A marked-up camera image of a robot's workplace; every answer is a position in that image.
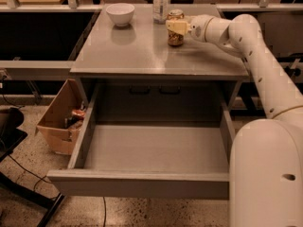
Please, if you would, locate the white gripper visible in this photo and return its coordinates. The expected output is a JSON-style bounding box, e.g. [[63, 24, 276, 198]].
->
[[166, 15, 212, 43]]

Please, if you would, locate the orange soda can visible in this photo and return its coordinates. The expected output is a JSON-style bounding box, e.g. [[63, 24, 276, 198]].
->
[[167, 9, 185, 46]]

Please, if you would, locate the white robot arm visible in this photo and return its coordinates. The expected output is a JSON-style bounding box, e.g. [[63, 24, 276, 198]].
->
[[166, 14, 303, 227]]

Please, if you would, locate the grey cabinet with top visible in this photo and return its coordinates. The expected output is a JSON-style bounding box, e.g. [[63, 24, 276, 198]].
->
[[71, 5, 247, 125]]

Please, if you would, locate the open grey top drawer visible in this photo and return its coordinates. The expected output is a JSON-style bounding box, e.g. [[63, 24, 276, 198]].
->
[[46, 82, 236, 201]]

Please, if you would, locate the clear plastic water bottle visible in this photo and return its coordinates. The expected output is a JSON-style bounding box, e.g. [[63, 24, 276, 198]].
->
[[152, 0, 169, 24]]

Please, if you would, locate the white ceramic bowl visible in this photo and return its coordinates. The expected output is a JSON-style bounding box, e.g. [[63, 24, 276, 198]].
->
[[106, 3, 134, 26]]

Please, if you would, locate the red snack package in box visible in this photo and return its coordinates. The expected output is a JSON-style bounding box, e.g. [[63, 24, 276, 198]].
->
[[71, 110, 85, 120]]

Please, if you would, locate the cardboard box on floor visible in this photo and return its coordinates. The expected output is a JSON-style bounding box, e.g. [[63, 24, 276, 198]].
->
[[37, 79, 86, 155]]

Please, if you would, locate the black chair base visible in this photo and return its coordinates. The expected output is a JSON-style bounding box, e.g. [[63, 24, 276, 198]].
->
[[1, 106, 65, 227]]

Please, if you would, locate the black drawer handle right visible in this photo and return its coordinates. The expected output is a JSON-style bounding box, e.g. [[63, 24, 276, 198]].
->
[[159, 86, 181, 96]]

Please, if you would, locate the black drawer handle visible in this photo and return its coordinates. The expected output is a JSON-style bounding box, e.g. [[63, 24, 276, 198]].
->
[[129, 85, 151, 95], [159, 86, 181, 96]]

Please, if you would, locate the black drawer handle left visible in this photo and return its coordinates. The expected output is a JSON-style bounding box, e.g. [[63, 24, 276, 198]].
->
[[129, 85, 151, 95]]

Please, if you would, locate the black floor cable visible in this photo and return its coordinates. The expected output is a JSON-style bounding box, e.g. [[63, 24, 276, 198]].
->
[[101, 196, 108, 227]]

